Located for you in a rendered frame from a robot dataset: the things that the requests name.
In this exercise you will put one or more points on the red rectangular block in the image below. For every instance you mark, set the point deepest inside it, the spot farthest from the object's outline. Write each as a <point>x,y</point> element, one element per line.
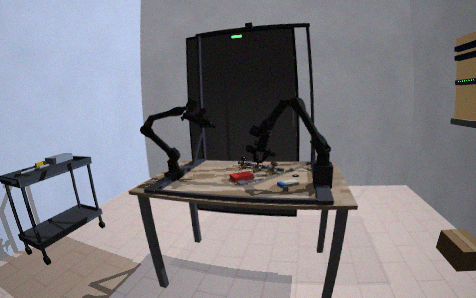
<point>241,176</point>

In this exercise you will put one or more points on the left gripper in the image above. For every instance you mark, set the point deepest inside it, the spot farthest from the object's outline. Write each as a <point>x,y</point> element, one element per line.
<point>261,148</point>

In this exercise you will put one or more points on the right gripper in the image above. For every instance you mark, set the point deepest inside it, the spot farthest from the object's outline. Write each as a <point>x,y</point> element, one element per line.
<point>202,121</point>

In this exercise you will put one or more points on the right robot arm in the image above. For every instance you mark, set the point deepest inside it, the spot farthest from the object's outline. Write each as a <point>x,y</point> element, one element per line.
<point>172,153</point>

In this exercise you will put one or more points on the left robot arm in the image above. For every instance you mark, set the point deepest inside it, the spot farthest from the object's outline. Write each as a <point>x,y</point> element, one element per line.
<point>298,105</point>

